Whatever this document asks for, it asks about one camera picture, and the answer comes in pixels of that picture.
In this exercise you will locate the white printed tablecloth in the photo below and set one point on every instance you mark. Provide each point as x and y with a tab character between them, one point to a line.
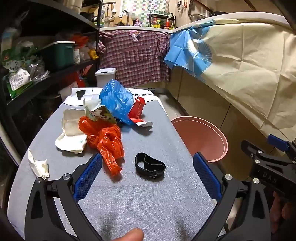
90	92

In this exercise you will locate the small purple doll figure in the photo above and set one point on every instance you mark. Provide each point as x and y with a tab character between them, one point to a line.
137	22

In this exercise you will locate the yellow toy figure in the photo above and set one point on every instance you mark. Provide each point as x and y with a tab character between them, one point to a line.
93	54

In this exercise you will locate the orange plastic bag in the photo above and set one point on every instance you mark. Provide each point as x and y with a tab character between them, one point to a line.
108	143

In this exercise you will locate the white tissue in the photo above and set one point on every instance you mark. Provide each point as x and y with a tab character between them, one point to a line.
39	168

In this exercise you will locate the blue plastic bag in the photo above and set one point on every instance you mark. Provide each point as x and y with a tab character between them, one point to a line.
115	99

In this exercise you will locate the metal bowl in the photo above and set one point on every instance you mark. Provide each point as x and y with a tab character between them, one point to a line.
198	16

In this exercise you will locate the red plastic bag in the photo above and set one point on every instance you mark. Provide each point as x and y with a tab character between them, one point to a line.
79	40

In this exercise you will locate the red printed shopping bag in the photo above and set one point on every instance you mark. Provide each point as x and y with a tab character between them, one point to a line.
82	77

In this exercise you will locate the person's right hand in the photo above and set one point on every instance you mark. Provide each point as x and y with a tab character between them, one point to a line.
281	213

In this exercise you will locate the metal kitchen faucet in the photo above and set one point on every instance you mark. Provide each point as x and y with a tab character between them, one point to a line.
126	16

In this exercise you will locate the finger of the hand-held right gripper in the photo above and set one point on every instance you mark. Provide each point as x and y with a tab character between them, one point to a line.
277	141
249	149

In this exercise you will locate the printed snack packet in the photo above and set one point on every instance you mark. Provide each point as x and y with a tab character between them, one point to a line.
99	113

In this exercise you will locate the beige kitchen cabinet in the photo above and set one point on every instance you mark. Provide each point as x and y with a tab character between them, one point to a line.
192	92

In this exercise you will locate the cream and blue printed sheet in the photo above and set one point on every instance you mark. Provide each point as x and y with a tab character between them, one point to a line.
242	64

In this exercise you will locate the cream paper bag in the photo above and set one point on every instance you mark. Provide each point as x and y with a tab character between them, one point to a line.
69	129

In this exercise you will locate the person's left hand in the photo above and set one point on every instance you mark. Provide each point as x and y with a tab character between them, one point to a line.
130	236

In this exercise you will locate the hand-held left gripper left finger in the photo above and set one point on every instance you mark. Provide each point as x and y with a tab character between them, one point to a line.
89	176

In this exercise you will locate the green white food packet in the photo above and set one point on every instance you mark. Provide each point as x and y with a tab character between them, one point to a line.
17	81

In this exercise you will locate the red plaid shirt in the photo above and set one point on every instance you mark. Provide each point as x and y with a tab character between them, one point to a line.
134	60

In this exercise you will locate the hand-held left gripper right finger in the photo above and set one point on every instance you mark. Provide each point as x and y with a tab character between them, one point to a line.
207	178

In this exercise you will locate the black shelf rack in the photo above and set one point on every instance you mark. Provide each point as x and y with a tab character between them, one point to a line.
57	77

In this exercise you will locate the torn red carton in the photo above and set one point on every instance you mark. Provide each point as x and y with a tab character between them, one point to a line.
136	109

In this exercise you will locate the white lidded bin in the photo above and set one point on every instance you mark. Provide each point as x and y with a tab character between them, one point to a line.
104	78

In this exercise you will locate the black spice rack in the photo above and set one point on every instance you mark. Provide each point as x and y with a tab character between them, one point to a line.
161	16

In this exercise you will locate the black elastic band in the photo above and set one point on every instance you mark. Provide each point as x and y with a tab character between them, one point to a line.
150	173

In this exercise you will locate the white label jar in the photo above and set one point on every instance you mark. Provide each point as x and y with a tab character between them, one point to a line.
76	55

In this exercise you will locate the pink plastic basin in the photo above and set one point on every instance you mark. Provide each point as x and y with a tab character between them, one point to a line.
198	134

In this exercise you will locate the green storage box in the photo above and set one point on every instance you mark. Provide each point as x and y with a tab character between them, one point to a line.
57	58

